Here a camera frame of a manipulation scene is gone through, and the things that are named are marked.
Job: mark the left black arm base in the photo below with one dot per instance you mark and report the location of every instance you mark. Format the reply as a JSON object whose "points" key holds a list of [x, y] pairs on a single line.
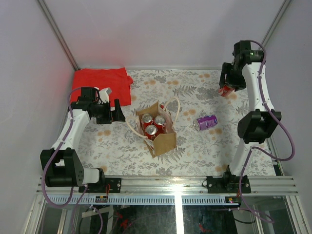
{"points": [[107, 186]]}

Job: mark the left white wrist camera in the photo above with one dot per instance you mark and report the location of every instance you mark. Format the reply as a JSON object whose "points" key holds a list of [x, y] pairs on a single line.
{"points": [[102, 95]]}

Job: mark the red folded cloth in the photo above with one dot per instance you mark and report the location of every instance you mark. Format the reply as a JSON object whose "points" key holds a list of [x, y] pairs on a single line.
{"points": [[116, 79]]}

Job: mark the white slotted cable duct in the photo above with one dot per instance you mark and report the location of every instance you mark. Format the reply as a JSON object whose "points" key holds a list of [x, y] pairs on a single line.
{"points": [[214, 200]]}

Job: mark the aluminium front rail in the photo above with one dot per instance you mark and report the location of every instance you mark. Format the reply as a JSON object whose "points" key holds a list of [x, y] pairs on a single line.
{"points": [[198, 185]]}

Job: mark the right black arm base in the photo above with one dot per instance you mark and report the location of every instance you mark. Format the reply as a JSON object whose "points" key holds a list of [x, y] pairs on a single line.
{"points": [[227, 184]]}

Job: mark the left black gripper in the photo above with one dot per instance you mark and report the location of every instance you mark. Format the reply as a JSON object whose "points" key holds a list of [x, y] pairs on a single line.
{"points": [[115, 115]]}

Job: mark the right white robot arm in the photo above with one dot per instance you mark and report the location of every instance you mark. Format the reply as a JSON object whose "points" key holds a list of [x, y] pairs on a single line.
{"points": [[247, 71]]}

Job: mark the red cola can front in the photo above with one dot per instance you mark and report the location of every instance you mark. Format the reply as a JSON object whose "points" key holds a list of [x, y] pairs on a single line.
{"points": [[151, 132]]}

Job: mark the purple soda can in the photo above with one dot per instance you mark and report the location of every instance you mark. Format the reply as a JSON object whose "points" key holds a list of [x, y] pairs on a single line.
{"points": [[205, 122]]}

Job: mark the watermelon canvas tote bag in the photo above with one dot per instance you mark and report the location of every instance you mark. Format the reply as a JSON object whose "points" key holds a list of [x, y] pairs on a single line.
{"points": [[163, 143]]}

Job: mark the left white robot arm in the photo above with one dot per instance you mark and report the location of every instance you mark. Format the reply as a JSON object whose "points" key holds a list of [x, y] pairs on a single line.
{"points": [[61, 164]]}

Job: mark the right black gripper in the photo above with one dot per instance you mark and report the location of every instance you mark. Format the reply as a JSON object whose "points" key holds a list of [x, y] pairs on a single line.
{"points": [[239, 84]]}

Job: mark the red cola can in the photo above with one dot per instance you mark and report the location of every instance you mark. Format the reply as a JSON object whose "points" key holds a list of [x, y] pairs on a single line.
{"points": [[160, 123], [225, 90], [146, 120], [151, 132]]}

